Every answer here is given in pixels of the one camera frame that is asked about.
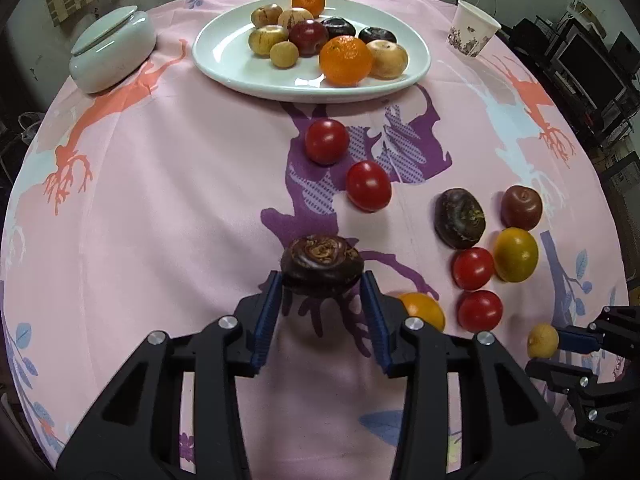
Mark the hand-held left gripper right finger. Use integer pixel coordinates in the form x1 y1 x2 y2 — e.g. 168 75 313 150
361 270 586 480

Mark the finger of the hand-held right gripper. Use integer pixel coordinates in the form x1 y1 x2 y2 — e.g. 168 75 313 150
552 305 640 356
525 360 640 402

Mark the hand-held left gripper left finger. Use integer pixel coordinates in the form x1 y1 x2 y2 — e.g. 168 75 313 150
59 270 285 480

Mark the small tan round fruit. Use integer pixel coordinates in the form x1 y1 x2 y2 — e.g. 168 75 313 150
527 323 560 359
270 41 300 69

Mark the yellow orange tomato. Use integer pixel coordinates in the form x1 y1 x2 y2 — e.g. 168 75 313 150
397 292 446 332

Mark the red cherry tomato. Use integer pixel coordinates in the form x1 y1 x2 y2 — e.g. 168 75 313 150
346 160 392 212
452 247 495 291
305 119 350 166
457 290 504 333

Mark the green yellow tomato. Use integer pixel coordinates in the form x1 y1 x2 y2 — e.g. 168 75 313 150
493 227 539 283

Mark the small dark red plum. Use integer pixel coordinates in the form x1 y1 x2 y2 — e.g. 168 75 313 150
501 185 543 231

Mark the white oval plate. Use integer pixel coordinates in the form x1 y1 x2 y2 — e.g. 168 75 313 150
192 0 432 103

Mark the large tan round fruit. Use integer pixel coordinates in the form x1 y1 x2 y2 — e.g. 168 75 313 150
366 40 408 80
248 25 290 58

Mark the large orange mandarin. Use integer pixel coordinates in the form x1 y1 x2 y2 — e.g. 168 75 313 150
319 35 373 86

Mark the large dark red plum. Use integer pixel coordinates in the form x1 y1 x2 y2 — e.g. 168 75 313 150
287 19 330 56

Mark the speckled tan round fruit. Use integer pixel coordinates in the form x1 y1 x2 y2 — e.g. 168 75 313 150
277 7 315 31

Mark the pink printed tablecloth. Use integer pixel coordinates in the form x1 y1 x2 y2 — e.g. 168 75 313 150
0 0 630 480

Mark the black monitor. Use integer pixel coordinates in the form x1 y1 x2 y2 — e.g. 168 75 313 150
555 30 631 111

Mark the pale green ceramic bowl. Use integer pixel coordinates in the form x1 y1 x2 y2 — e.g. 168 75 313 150
69 12 157 94

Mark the clear plastic bag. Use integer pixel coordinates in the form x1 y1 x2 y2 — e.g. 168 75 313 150
19 112 48 143

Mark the printed paper cup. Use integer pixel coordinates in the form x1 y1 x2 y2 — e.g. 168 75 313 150
446 0 502 57

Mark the small brown round fruit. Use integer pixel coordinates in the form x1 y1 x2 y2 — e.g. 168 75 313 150
251 4 283 28

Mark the pale green ceramic lid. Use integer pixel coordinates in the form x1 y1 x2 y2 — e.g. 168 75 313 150
70 6 139 57

